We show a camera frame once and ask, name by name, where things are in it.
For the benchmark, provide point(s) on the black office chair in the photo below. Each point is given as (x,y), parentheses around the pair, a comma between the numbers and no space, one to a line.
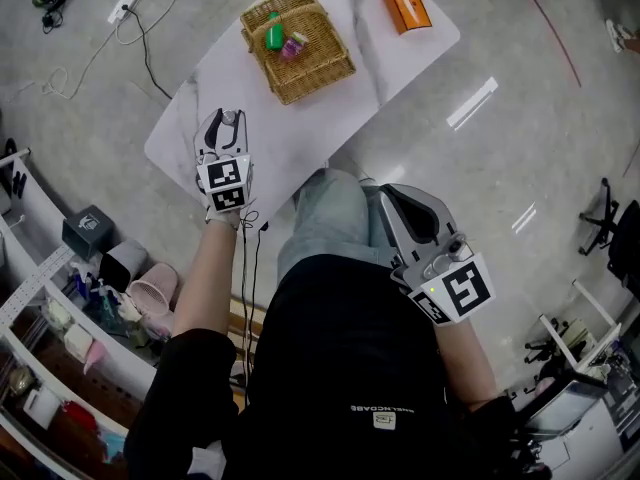
(625,238)

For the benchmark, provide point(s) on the person's left leg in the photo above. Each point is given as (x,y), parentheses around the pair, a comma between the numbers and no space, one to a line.
(325,218)

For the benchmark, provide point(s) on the woven wicker basket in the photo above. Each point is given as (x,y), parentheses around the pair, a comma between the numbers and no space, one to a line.
(310,73)

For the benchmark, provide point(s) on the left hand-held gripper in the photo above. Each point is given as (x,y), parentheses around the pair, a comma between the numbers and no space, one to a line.
(225,175)

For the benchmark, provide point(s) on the person's leg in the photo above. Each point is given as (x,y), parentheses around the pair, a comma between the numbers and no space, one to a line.
(382,218)
(325,218)

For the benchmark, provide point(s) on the orange tissue box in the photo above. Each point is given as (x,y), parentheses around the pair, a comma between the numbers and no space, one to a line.
(406,8)

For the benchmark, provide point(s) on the pink plastic basket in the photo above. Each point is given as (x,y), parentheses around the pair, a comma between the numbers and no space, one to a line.
(155,290)

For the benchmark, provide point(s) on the person's right forearm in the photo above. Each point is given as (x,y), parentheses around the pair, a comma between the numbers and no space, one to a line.
(465,363)

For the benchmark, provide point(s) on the person's left hand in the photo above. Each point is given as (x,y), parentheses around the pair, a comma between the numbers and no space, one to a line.
(227,218)

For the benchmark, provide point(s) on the person's right leg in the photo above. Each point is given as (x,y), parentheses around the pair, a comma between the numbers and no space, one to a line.
(382,218)

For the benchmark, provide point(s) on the person's left forearm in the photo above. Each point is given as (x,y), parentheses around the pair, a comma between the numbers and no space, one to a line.
(207,283)

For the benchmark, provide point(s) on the person's black shirt torso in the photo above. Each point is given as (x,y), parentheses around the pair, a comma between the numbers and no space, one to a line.
(350,368)

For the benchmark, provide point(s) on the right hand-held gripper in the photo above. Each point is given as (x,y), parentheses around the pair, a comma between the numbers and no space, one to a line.
(465,288)

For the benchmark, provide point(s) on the green small bottle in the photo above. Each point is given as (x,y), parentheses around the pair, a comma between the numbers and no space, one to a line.
(274,35)

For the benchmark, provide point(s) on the black cardboard box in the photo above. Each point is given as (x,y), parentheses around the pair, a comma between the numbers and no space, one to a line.
(87,230)

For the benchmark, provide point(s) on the pink small bottle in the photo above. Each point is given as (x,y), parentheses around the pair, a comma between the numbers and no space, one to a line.
(292,49)

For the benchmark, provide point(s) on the white metal shelf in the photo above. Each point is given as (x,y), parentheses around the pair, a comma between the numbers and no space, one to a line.
(35,288)

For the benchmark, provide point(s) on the cluttered white desk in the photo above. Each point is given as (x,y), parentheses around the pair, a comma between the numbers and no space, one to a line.
(600,343)

